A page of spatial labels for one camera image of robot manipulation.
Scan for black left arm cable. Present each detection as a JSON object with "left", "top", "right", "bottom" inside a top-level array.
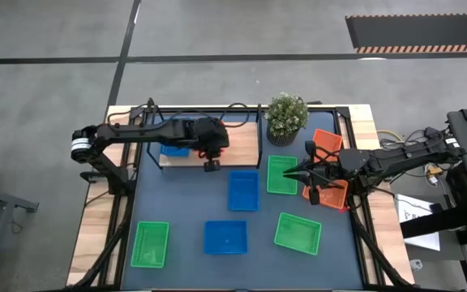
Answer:
[{"left": 105, "top": 101, "right": 251, "bottom": 130}]

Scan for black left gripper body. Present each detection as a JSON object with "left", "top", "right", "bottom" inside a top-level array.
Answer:
[{"left": 187, "top": 117, "right": 231, "bottom": 173}]

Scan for wooden shelf with black frame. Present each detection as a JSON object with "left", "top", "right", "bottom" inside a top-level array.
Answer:
[{"left": 146, "top": 103, "right": 263, "bottom": 170}]

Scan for white paper sheet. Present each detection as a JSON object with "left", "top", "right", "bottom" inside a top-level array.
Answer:
[{"left": 395, "top": 193, "right": 441, "bottom": 251}]

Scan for grey metal table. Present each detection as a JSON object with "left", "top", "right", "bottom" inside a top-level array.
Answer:
[{"left": 0, "top": 182, "right": 40, "bottom": 292}]

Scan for tangled floor cables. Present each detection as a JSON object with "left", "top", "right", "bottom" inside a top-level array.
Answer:
[{"left": 377, "top": 127, "right": 460, "bottom": 187}]

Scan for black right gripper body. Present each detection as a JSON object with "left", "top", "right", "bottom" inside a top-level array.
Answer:
[{"left": 304, "top": 140, "right": 343, "bottom": 206}]

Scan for black metal beam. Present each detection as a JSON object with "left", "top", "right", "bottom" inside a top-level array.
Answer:
[{"left": 399, "top": 204, "right": 467, "bottom": 239}]

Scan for black hazard-striped floor mat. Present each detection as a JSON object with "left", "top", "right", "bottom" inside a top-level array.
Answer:
[{"left": 345, "top": 14, "right": 467, "bottom": 54}]

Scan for blue plastic basket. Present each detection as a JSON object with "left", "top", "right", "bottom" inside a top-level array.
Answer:
[
  {"left": 159, "top": 118, "right": 192, "bottom": 159},
  {"left": 204, "top": 220, "right": 249, "bottom": 256},
  {"left": 228, "top": 170, "right": 261, "bottom": 213}
]

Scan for black metal rig frame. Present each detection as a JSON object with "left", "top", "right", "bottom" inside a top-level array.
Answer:
[{"left": 66, "top": 103, "right": 419, "bottom": 292}]

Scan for dark ribbed plant pot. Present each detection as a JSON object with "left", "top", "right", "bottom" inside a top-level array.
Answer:
[{"left": 266, "top": 125, "right": 299, "bottom": 148}]

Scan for green artificial plant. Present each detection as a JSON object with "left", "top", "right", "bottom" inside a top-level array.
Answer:
[{"left": 263, "top": 92, "right": 311, "bottom": 138}]

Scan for blue table mat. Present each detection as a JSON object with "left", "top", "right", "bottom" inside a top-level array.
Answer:
[{"left": 120, "top": 111, "right": 365, "bottom": 291}]

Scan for green plastic basket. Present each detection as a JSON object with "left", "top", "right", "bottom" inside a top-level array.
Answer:
[
  {"left": 130, "top": 221, "right": 170, "bottom": 269},
  {"left": 273, "top": 212, "right": 323, "bottom": 256},
  {"left": 266, "top": 155, "right": 299, "bottom": 195}
]

